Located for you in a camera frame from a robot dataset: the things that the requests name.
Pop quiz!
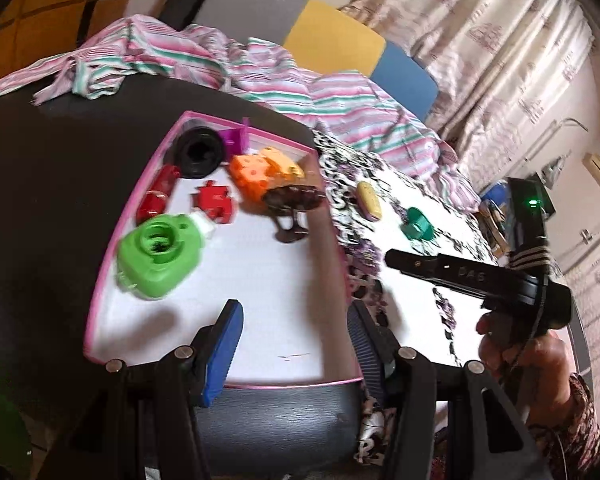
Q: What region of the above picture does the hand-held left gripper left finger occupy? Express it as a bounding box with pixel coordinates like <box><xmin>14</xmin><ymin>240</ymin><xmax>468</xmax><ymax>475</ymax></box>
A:
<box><xmin>55</xmin><ymin>299</ymin><xmax>245</xmax><ymax>480</ymax></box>

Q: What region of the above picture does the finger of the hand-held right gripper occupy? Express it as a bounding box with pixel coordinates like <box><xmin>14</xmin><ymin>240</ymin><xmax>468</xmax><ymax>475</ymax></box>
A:
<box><xmin>384</xmin><ymin>248</ymin><xmax>443</xmax><ymax>282</ymax></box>

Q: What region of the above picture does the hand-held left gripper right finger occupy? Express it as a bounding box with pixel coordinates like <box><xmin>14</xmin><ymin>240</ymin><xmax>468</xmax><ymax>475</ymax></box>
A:
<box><xmin>346</xmin><ymin>300</ymin><xmax>551</xmax><ymax>480</ymax></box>

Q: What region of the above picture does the pink rimmed white tray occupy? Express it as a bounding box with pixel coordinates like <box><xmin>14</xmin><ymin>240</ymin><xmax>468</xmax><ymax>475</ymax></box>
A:
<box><xmin>82</xmin><ymin>110</ymin><xmax>369</xmax><ymax>391</ymax></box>

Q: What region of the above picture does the green and white plastic toy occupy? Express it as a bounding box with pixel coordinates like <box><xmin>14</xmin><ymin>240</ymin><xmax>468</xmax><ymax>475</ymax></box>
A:
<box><xmin>116</xmin><ymin>212</ymin><xmax>216</xmax><ymax>301</ymax></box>

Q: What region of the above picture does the brown plastic stand toy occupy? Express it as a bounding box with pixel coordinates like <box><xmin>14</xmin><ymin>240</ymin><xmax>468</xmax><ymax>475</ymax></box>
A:
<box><xmin>262</xmin><ymin>184</ymin><xmax>326</xmax><ymax>245</ymax></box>

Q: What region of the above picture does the red puzzle piece toy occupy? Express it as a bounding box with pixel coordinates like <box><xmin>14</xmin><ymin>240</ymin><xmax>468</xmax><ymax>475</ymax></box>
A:
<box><xmin>191</xmin><ymin>180</ymin><xmax>238</xmax><ymax>224</ymax></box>

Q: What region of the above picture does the yellow-orange cheese wedge toy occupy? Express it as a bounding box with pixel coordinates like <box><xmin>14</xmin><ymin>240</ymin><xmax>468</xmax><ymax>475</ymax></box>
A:
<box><xmin>259</xmin><ymin>146</ymin><xmax>306</xmax><ymax>183</ymax></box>

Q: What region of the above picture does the red plastic cylinder toy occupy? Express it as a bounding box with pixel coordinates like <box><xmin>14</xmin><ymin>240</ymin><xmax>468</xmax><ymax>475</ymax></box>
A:
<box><xmin>135</xmin><ymin>164</ymin><xmax>182</xmax><ymax>226</ymax></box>

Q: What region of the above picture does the orange holed block toy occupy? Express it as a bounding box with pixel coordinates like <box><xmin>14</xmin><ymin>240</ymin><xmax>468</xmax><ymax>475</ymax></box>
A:
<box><xmin>229</xmin><ymin>154</ymin><xmax>273</xmax><ymax>205</ymax></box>

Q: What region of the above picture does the person's right forearm floral sleeve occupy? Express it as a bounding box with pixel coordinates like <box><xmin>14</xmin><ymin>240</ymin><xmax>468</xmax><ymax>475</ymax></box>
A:
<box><xmin>522</xmin><ymin>372</ymin><xmax>600</xmax><ymax>480</ymax></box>

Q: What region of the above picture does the person's right hand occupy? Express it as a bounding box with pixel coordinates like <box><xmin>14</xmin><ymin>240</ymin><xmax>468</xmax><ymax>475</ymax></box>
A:
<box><xmin>476</xmin><ymin>311</ymin><xmax>576</xmax><ymax>414</ymax></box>

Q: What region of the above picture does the teal green plastic toy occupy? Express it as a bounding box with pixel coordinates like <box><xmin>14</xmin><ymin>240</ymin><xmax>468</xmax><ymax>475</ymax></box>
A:
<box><xmin>400</xmin><ymin>206</ymin><xmax>435</xmax><ymax>243</ymax></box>

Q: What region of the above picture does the white embroidered floral cloth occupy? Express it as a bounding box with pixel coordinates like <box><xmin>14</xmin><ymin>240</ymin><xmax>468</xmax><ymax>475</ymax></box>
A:
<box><xmin>312</xmin><ymin>130</ymin><xmax>511</xmax><ymax>466</ymax></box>

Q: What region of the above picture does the yellow oval plastic toy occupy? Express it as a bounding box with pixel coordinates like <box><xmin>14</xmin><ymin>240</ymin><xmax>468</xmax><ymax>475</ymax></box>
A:
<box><xmin>355</xmin><ymin>181</ymin><xmax>384</xmax><ymax>221</ymax></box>

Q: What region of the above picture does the blue round container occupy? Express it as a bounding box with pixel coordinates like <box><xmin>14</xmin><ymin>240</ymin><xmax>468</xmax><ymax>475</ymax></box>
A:
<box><xmin>480</xmin><ymin>182</ymin><xmax>511</xmax><ymax>211</ymax></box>

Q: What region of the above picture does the metal pipe rack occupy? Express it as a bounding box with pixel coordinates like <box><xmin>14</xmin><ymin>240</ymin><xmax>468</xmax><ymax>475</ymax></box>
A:
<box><xmin>540</xmin><ymin>117</ymin><xmax>590</xmax><ymax>176</ymax></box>

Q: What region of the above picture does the pink green striped cloth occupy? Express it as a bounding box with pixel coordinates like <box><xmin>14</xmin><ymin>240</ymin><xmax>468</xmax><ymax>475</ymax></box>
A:
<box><xmin>0</xmin><ymin>14</ymin><xmax>481</xmax><ymax>211</ymax></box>

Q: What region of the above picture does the black round plastic part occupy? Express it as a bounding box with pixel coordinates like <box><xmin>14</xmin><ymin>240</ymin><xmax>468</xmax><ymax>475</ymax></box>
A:
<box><xmin>172</xmin><ymin>127</ymin><xmax>227</xmax><ymax>180</ymax></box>

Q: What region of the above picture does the green plant leaf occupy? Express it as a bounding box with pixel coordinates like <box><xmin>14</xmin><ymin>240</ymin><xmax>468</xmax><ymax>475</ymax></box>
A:
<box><xmin>0</xmin><ymin>380</ymin><xmax>34</xmax><ymax>480</ymax></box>

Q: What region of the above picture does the beige patterned curtain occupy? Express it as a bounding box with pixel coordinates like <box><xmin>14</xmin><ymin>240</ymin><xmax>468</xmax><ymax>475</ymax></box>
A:
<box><xmin>340</xmin><ymin>0</ymin><xmax>596</xmax><ymax>171</ymax></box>

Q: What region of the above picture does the grey yellow blue chair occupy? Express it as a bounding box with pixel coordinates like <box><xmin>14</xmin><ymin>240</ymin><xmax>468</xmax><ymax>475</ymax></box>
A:
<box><xmin>130</xmin><ymin>0</ymin><xmax>440</xmax><ymax>121</ymax></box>

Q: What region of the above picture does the orange wooden cabinet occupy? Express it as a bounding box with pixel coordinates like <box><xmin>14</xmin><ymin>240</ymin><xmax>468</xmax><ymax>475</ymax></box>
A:
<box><xmin>0</xmin><ymin>0</ymin><xmax>146</xmax><ymax>91</ymax></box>

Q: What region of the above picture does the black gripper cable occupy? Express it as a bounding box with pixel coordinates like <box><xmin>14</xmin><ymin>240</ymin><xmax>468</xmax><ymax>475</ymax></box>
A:
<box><xmin>500</xmin><ymin>260</ymin><xmax>552</xmax><ymax>377</ymax></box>

